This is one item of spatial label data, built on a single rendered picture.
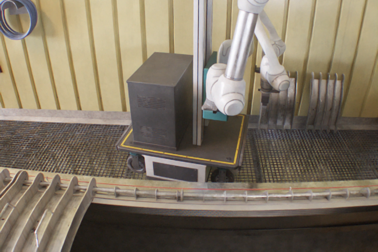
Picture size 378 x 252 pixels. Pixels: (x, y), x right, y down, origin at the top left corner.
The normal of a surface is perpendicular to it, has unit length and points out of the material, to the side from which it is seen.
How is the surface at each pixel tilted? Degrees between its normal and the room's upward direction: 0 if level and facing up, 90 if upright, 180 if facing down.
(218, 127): 0
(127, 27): 90
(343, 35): 90
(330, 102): 75
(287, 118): 89
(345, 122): 90
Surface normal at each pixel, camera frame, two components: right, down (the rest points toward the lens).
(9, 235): 0.00, -0.84
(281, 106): -0.04, 0.35
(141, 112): -0.25, 0.50
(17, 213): 1.00, 0.03
